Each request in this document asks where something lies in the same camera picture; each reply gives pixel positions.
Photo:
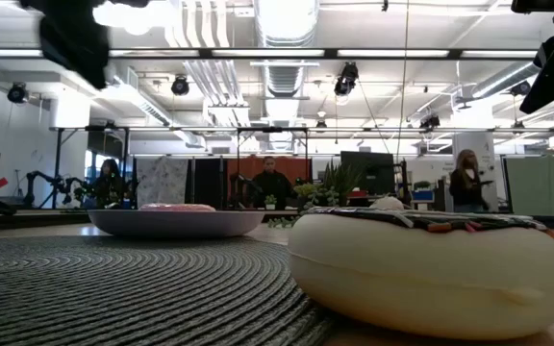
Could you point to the pink iced donut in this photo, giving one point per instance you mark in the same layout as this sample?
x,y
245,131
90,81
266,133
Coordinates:
x,y
176,207

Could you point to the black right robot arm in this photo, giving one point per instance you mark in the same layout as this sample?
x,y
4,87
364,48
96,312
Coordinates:
x,y
534,5

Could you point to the black background robot arm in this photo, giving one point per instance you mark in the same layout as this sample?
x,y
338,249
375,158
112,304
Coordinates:
x,y
51,185

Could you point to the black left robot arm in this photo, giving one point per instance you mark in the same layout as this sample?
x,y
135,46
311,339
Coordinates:
x,y
123,2

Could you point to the black ceiling spotlight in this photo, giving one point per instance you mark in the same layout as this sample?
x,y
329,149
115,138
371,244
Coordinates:
x,y
346,79
430,122
17,92
520,89
180,85

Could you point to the person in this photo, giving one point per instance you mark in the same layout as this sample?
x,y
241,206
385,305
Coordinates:
x,y
465,185
108,187
271,187

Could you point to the grey patterned hanging cloth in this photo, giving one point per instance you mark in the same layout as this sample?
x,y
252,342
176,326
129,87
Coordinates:
x,y
161,180

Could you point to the blue box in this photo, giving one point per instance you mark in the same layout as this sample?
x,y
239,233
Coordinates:
x,y
422,195

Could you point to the pale round plate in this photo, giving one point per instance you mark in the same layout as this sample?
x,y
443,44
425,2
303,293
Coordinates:
x,y
176,225

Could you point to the black computer monitor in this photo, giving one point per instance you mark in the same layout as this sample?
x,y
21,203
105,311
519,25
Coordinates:
x,y
368,173

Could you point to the small white rounded object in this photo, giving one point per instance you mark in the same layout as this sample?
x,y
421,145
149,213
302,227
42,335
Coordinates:
x,y
387,204

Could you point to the spiky green potted plant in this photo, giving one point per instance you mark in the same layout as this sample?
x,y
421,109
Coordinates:
x,y
342,180

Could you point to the small plant in white pot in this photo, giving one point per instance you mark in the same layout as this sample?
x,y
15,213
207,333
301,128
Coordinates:
x,y
270,201

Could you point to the chocolate iced sprinkled donut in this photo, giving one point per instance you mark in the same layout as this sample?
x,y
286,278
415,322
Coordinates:
x,y
426,279

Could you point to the orange partition curtain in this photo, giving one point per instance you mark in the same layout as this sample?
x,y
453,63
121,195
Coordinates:
x,y
301,168

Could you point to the dark woven round placemat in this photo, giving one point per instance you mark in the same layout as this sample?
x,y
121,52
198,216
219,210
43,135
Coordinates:
x,y
113,298

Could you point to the yellow-green leafy plant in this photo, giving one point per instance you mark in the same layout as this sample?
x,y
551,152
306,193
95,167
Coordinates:
x,y
306,190

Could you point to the slanted silver air duct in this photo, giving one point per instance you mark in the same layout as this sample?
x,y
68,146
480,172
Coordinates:
x,y
503,81

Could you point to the green partition wall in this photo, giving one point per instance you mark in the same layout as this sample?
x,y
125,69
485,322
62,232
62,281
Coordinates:
x,y
536,185

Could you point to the black overhead frame bar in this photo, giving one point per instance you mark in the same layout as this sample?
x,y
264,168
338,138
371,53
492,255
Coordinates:
x,y
267,53

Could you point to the black metal rack frame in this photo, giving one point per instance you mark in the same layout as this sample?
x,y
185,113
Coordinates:
x,y
237,163

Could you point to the silver ceiling air duct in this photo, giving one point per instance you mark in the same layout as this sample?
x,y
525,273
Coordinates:
x,y
286,29

